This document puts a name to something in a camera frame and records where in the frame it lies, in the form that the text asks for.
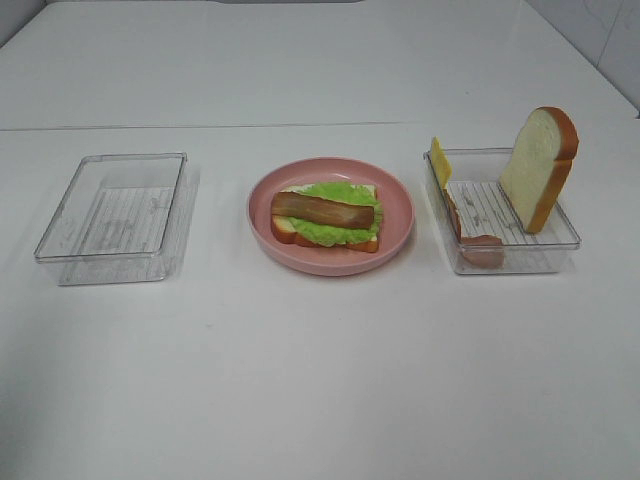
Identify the green lettuce leaf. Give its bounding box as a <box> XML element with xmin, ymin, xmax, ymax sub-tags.
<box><xmin>284</xmin><ymin>181</ymin><xmax>386</xmax><ymax>248</ymax></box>

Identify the bacon strip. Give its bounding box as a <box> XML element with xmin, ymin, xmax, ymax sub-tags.
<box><xmin>442</xmin><ymin>189</ymin><xmax>504</xmax><ymax>269</ymax></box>
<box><xmin>271</xmin><ymin>192</ymin><xmax>375</xmax><ymax>229</ymax></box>

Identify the bread slice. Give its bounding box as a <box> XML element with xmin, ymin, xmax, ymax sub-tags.
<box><xmin>499</xmin><ymin>106</ymin><xmax>579</xmax><ymax>234</ymax></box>
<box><xmin>270</xmin><ymin>182</ymin><xmax>381</xmax><ymax>255</ymax></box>

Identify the pink round plate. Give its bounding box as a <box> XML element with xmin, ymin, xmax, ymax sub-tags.
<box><xmin>247</xmin><ymin>157</ymin><xmax>415</xmax><ymax>276</ymax></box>

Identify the yellow cheese slice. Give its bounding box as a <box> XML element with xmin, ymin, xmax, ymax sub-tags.
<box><xmin>429</xmin><ymin>136</ymin><xmax>452</xmax><ymax>190</ymax></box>

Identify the clear right plastic container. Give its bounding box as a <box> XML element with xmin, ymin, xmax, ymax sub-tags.
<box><xmin>424</xmin><ymin>148</ymin><xmax>581</xmax><ymax>275</ymax></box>

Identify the clear plastic container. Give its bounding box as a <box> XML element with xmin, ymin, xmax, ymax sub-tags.
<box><xmin>34</xmin><ymin>152</ymin><xmax>199</xmax><ymax>286</ymax></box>
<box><xmin>424</xmin><ymin>148</ymin><xmax>581</xmax><ymax>275</ymax></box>

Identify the clear left plastic container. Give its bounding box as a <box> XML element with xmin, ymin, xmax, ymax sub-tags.
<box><xmin>34</xmin><ymin>152</ymin><xmax>199</xmax><ymax>286</ymax></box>

